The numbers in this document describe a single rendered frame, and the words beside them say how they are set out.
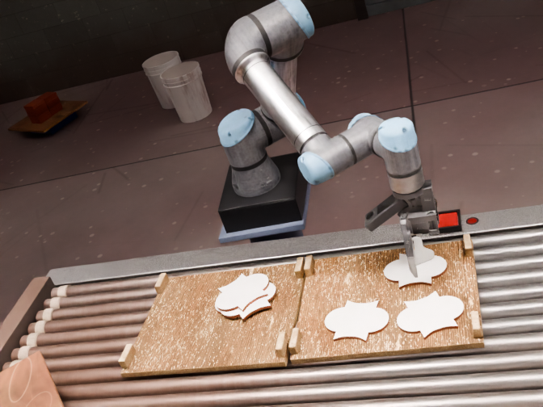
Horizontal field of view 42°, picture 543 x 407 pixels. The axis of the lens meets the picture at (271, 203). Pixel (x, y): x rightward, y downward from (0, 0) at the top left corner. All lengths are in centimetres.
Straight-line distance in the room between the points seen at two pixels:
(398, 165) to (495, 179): 224
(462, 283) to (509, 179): 209
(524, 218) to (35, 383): 122
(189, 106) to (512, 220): 372
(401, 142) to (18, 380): 99
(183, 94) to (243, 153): 319
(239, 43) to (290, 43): 14
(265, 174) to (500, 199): 170
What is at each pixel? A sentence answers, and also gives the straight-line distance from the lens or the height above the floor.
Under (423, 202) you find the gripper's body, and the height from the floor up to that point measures 114.
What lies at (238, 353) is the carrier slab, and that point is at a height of 94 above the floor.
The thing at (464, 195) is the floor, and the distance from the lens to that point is 366.
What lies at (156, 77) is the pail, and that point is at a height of 28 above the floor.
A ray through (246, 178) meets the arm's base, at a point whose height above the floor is 102.
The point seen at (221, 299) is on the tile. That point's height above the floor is 96.
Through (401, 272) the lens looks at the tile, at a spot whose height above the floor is 94.
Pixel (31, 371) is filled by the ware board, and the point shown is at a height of 104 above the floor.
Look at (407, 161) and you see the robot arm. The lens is 152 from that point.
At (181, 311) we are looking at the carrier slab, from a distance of 186.
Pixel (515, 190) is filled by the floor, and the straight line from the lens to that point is 364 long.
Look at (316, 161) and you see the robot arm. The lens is 153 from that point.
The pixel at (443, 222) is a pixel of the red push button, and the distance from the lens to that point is 188.
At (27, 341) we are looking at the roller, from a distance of 208.
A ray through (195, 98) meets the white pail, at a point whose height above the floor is 17.
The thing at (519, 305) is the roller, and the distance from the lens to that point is 163.
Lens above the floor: 201
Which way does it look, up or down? 30 degrees down
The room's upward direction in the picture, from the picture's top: 19 degrees counter-clockwise
